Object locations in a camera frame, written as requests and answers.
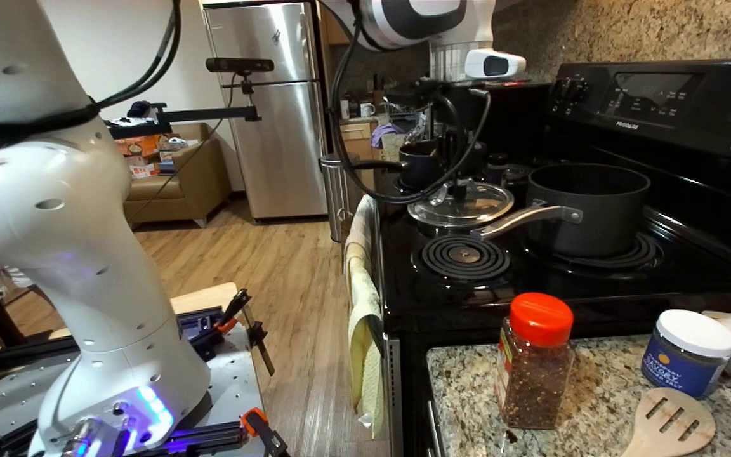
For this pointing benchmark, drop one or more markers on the metal robot base table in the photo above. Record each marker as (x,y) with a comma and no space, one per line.
(229,380)

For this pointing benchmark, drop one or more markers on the brown armchair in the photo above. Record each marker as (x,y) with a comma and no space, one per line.
(179,190)

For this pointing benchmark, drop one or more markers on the wooden slotted spatula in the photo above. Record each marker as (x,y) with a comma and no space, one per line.
(672,426)

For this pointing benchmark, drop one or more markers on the black electric stove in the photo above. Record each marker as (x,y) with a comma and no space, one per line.
(697,101)

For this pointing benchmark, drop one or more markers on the cream towel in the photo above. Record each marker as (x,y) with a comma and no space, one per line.
(365,339)

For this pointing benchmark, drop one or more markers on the black stereo camera bar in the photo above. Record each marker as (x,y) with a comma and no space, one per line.
(239,63)

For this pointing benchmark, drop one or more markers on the black coil burner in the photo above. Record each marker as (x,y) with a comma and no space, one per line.
(457,256)
(647,255)

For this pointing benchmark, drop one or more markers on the orange black clamp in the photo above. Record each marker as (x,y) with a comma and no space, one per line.
(254,421)
(234,308)

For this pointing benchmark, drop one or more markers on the stainless steel fridge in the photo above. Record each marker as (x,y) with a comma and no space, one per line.
(280,128)

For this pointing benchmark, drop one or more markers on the wooden board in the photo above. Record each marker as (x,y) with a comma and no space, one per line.
(204,297)

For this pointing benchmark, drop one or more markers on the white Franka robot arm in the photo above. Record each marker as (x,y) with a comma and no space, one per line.
(45,218)

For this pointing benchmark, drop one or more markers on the red capped spice jar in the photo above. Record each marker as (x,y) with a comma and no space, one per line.
(536,364)

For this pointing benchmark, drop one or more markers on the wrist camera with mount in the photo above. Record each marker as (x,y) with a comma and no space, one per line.
(493,63)

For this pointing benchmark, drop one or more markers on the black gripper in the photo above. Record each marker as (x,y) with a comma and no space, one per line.
(455,114)

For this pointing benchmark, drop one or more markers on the silver rimmed glass lid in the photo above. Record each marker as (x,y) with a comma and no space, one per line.
(457,205)

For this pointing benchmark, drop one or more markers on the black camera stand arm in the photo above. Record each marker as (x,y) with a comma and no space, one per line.
(179,114)

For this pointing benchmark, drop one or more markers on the blue jar with white lid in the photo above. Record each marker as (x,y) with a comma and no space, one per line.
(687,358)

